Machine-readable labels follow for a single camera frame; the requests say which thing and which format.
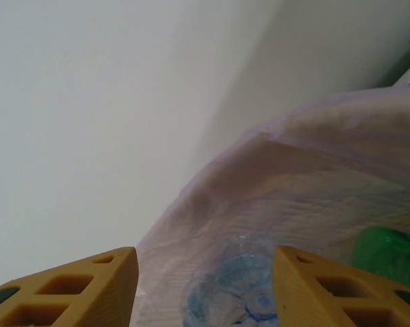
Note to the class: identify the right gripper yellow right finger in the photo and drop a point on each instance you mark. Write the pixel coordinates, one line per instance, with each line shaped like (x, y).
(300, 289)

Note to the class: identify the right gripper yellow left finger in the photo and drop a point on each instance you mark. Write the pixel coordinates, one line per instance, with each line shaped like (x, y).
(106, 293)

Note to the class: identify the clear bottle light blue label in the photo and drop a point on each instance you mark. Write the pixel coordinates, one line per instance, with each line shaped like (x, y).
(232, 289)

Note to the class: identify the green soda bottle yellow cap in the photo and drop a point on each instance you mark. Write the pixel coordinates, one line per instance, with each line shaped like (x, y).
(389, 252)

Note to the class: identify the pink translucent bin liner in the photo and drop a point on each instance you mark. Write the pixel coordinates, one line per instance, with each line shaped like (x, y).
(293, 170)

